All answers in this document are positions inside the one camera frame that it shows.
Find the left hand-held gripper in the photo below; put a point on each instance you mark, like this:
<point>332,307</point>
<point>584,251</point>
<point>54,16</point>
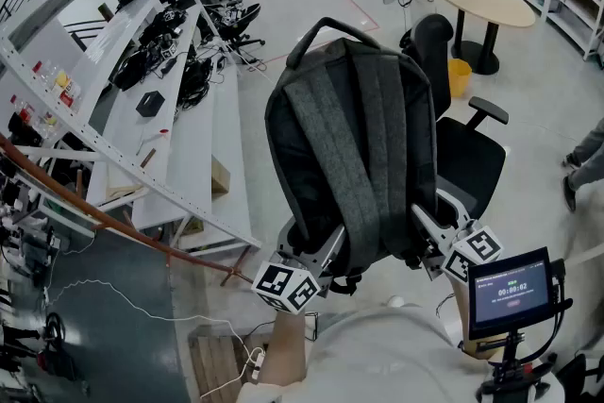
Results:
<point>288,288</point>

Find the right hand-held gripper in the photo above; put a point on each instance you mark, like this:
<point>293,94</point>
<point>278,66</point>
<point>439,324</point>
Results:
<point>472,255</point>

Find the grey fabric backpack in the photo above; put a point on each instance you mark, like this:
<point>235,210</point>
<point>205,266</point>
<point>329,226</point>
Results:
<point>349,132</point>

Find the person's right forearm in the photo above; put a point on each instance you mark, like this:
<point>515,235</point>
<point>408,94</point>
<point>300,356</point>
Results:
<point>458,311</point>

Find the person's left forearm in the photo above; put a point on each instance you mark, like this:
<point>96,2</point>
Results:
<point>283,344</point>

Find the black mesh office chair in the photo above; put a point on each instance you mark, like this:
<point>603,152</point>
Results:
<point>472,165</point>

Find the person's white shoe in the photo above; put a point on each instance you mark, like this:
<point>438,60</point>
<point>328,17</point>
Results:
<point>395,301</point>

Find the small black monitor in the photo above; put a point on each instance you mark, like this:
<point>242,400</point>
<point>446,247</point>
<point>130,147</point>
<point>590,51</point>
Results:
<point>512,295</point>

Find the brown cardboard box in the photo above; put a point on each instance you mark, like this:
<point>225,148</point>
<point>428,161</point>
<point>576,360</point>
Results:
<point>220,177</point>

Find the white power strip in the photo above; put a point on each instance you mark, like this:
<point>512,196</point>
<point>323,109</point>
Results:
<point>257,362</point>

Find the person's white shirt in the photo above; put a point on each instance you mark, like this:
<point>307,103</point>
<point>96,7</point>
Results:
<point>377,358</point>

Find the yellow waste bin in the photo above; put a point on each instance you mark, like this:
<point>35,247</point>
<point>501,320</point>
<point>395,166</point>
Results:
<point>458,78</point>

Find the wooden pallet platform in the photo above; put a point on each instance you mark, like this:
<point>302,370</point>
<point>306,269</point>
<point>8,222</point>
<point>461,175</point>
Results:
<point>212,363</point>

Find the white metal shelving unit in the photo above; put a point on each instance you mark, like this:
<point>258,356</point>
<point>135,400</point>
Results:
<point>189,146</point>

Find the small wooden block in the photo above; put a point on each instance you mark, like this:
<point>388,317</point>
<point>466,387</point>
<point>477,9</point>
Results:
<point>147,158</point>

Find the red tipped white marker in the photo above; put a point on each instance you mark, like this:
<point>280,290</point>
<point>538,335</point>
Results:
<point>163,131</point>

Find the black square box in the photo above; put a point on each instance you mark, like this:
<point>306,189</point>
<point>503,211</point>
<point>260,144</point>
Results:
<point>150,104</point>

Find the round wooden table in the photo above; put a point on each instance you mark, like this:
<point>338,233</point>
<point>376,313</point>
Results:
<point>491,0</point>

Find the black case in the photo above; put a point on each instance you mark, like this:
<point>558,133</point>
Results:
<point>62,365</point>

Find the red tool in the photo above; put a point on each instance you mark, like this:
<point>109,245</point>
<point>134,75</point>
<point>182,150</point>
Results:
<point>43,362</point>

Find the row of clear plastic bottles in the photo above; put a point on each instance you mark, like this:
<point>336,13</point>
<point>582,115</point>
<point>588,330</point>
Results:
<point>59,82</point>

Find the black monitor mount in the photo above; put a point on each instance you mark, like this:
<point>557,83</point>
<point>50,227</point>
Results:
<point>512,373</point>

